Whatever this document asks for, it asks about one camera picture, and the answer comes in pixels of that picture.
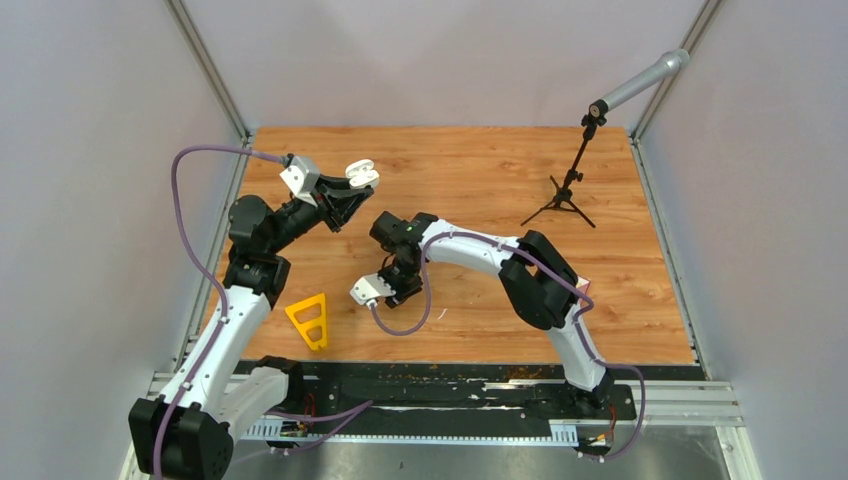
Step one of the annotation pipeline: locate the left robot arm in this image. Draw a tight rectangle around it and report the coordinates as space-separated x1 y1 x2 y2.
128 171 379 479

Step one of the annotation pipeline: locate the white earbud charging case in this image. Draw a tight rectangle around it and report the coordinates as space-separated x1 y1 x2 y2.
345 159 380 189

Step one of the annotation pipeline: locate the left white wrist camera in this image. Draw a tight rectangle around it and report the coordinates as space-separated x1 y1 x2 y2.
280 155 321 207

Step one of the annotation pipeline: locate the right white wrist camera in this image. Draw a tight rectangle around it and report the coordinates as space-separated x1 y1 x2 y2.
350 273 396 306

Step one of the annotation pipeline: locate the grey metal cylinder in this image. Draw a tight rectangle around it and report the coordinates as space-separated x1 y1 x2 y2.
588 49 690 119

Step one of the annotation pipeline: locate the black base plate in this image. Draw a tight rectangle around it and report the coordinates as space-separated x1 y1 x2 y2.
301 361 639 421

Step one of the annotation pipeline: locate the red playing card box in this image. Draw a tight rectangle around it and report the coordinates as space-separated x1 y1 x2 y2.
577 277 591 295

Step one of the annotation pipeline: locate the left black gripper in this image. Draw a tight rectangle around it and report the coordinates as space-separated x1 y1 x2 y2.
267 173 373 255

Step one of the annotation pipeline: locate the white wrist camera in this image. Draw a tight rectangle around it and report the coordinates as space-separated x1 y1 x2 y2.
280 155 321 207
350 273 396 306

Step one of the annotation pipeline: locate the yellow triangular plastic piece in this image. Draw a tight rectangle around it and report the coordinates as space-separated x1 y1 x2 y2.
284 293 329 352

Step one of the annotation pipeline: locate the black tripod stand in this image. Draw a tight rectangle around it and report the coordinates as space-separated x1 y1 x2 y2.
520 110 607 228

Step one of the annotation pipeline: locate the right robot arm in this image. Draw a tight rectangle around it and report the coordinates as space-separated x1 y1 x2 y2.
350 211 613 418

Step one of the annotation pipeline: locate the white slotted cable duct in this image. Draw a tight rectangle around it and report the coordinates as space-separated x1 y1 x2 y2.
241 417 580 446

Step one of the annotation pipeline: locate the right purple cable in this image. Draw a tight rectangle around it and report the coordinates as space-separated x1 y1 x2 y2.
369 231 647 462

